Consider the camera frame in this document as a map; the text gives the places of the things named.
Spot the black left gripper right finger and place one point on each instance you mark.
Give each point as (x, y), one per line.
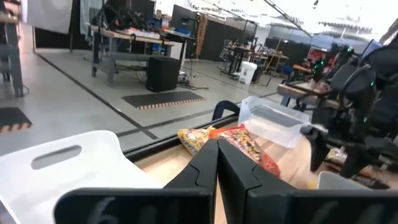
(264, 205)

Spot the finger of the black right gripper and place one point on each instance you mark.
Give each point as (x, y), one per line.
(354, 161)
(317, 149)

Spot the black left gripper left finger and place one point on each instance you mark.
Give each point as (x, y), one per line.
(186, 205)

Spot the orange spicy noodle packet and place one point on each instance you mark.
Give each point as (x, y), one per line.
(245, 143)

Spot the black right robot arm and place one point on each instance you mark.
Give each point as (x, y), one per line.
(354, 81)

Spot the clear plastic bin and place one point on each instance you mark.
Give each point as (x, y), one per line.
(270, 124)

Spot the red shelf rack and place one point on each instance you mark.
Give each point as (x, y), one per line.
(317, 56)

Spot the white trash bin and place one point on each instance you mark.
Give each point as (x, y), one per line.
(247, 73)

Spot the wooden broom stick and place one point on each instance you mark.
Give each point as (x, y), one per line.
(273, 56)

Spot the black work table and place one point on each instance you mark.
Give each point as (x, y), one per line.
(236, 53)

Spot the black speaker box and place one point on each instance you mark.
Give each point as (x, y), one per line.
(163, 74)

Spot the brown hanging strip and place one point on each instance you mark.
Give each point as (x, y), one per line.
(201, 34)

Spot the wood-top grey workbench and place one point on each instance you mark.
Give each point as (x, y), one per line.
(136, 37)

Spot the black monitor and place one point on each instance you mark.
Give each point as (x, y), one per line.
(183, 18)

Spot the grey shelf rack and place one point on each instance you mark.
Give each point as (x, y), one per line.
(12, 56)

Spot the white wall panel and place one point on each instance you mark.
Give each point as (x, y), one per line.
(46, 15)

